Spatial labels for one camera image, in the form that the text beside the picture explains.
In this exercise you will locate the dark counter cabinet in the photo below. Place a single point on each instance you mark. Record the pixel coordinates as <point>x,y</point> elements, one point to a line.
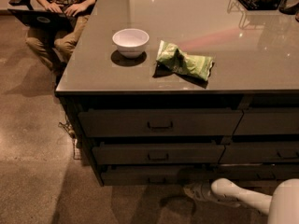
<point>256,65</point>

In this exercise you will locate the dark object at table corner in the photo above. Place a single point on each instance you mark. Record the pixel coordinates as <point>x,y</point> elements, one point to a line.
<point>289,7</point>

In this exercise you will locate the seated person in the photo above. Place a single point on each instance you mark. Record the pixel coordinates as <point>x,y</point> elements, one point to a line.
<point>54,39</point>

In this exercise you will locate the black laptop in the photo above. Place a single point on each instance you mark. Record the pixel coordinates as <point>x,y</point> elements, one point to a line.
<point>44,19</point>

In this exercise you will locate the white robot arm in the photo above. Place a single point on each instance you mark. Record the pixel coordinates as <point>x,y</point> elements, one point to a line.
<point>282,207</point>

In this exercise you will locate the green chip bag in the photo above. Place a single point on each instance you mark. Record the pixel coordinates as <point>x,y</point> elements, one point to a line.
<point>182,63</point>

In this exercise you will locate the white bowl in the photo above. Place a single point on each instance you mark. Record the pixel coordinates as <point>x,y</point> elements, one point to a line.
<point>131,42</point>

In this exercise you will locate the drawer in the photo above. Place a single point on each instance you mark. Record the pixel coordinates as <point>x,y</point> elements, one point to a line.
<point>259,172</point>
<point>272,121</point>
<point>157,153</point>
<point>159,122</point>
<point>121,175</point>
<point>260,152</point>

